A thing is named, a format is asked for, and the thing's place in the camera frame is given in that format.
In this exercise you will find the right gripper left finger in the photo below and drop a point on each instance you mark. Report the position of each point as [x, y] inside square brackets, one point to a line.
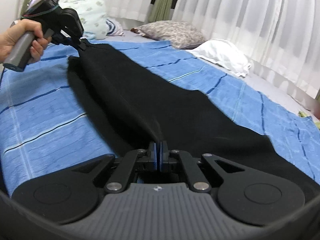
[69, 195]

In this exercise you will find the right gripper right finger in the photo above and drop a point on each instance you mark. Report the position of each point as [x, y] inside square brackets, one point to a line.
[248, 195]

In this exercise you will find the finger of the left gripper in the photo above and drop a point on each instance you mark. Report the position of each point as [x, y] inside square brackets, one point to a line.
[86, 42]
[77, 45]

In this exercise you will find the black pants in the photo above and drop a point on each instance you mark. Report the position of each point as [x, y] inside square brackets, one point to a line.
[131, 107]

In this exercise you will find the person's left hand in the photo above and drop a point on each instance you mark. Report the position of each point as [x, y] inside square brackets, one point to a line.
[12, 35]

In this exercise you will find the striped navy white cloth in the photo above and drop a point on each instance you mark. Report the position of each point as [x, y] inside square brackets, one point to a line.
[114, 27]

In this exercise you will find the light green patterned pillow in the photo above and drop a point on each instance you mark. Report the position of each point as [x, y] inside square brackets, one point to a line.
[92, 14]

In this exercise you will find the blue striped towel blanket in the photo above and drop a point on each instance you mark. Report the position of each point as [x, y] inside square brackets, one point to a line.
[44, 129]

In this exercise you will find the floral patterned pillow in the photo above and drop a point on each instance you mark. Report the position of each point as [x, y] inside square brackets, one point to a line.
[181, 35]

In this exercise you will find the green cloth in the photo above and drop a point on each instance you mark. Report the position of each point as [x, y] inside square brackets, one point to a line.
[304, 115]

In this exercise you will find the white pillow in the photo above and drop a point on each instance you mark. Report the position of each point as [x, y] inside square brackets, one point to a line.
[225, 54]

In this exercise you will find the white sheer curtain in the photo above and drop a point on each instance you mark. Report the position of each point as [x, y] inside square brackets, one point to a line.
[283, 35]

